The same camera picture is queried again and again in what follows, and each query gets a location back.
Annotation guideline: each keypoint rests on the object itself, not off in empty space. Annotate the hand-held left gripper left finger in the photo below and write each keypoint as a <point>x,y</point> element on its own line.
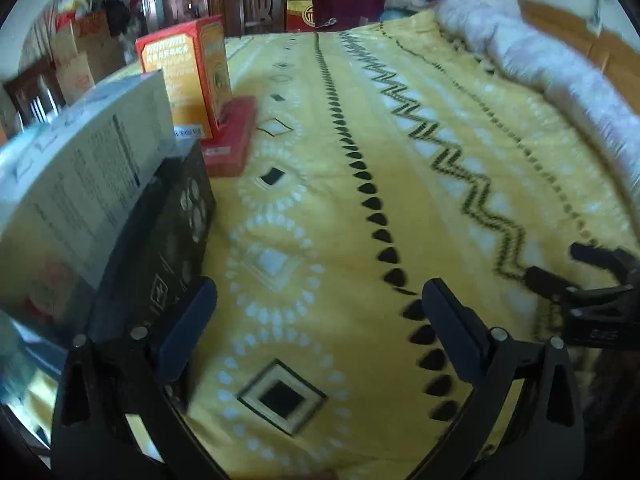
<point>187,330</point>

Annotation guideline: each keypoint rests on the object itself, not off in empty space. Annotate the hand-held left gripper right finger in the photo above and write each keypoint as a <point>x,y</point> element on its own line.
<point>450,320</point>

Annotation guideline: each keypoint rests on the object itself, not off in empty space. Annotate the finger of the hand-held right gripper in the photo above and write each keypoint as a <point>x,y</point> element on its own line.
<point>550,282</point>
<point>600,256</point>

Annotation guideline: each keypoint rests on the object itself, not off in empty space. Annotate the black box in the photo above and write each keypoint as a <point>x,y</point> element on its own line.
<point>170,240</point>

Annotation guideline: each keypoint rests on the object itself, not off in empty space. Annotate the yellow patterned bedspread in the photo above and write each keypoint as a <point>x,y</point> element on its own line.
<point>400,210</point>

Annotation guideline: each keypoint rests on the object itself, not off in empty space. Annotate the grey white box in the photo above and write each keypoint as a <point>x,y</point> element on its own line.
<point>75,185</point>

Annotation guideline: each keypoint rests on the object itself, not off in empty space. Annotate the flat red box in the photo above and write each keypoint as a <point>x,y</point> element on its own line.
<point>232,135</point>

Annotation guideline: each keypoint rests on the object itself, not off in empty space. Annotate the wooden headboard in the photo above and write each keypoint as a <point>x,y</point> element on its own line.
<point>615,55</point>

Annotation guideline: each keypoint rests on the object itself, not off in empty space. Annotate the white fluffy blanket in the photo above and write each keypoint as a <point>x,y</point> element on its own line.
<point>540,60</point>

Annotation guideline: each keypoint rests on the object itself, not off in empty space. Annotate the orange box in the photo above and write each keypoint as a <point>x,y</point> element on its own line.
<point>190,75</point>

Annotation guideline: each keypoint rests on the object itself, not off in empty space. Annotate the cardboard box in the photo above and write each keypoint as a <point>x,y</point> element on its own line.
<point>82,75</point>
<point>92,27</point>

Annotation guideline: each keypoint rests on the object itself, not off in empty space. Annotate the dark wooden chair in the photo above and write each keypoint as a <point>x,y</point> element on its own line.
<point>30,95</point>

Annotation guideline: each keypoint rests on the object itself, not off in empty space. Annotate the brown chair with pale backrest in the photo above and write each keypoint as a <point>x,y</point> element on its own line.
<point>257,5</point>

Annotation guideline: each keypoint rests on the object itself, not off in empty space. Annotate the red box with gold emblem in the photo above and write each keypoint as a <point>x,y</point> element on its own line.
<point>300,12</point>

